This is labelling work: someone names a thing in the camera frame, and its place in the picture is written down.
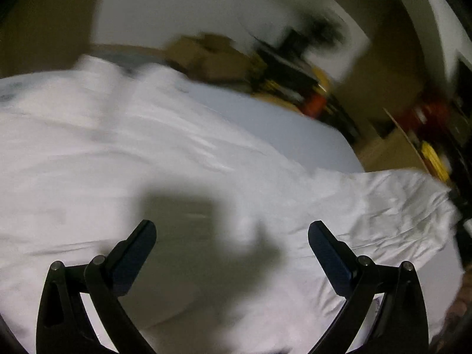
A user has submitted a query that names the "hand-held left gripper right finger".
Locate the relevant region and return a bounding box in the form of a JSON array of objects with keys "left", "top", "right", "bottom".
[{"left": 308, "top": 220, "right": 429, "bottom": 354}]

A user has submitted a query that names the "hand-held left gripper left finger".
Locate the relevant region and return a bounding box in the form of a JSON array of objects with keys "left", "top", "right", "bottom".
[{"left": 36, "top": 220, "right": 157, "bottom": 354}]

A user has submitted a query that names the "white large shirt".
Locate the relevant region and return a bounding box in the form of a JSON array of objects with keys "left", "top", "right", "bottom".
[{"left": 0, "top": 55, "right": 463, "bottom": 354}]

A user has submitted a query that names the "open cardboard box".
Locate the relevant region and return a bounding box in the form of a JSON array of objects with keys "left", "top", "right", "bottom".
[{"left": 359, "top": 107, "right": 452, "bottom": 183}]

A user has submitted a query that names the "yellow object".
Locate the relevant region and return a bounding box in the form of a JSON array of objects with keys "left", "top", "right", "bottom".
[{"left": 420, "top": 141, "right": 451, "bottom": 183}]

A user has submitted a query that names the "red object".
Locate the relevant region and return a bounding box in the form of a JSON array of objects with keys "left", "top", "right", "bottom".
[{"left": 400, "top": 99, "right": 452, "bottom": 133}]

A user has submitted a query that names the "black and yellow equipment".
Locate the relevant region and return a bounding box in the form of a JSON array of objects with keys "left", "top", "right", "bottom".
[{"left": 251, "top": 15, "right": 360, "bottom": 141}]

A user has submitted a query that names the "brown cardboard box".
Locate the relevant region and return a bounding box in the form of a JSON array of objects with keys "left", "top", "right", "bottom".
[{"left": 164, "top": 34, "right": 259, "bottom": 89}]

